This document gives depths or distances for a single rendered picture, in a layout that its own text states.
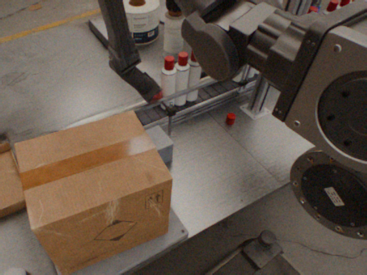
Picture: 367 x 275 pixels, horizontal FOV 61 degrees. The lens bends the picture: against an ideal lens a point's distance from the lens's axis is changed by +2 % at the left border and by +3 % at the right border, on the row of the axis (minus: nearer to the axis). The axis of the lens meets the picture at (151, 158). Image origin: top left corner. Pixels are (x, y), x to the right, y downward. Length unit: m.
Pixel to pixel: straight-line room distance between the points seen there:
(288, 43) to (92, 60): 1.23
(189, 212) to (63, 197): 0.43
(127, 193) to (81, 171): 0.12
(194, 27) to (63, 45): 1.27
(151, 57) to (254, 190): 0.75
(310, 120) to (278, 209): 1.69
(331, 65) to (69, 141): 0.56
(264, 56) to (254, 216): 1.64
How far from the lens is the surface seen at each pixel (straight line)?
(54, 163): 0.71
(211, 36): 0.42
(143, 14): 1.46
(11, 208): 1.01
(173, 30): 1.35
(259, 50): 0.40
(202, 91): 1.26
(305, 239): 2.01
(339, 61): 0.34
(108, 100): 1.29
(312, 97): 0.37
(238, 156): 1.11
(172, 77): 1.07
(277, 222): 2.00
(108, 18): 0.83
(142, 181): 0.65
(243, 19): 0.42
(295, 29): 0.38
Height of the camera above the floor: 1.65
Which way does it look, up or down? 51 degrees down
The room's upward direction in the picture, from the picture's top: straight up
